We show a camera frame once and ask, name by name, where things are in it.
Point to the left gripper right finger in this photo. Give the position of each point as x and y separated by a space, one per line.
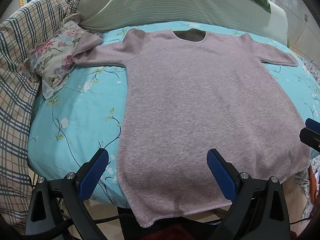
258 209

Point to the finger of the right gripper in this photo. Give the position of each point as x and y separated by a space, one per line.
312 124

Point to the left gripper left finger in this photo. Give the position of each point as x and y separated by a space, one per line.
58 204

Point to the mauve fleece sweater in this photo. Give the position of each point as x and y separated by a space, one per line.
183 99

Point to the plaid beige blanket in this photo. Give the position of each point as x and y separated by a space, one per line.
26 28

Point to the floral print small pillow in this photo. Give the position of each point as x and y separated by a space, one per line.
51 62

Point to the green striped pillow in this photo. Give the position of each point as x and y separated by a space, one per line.
241 15

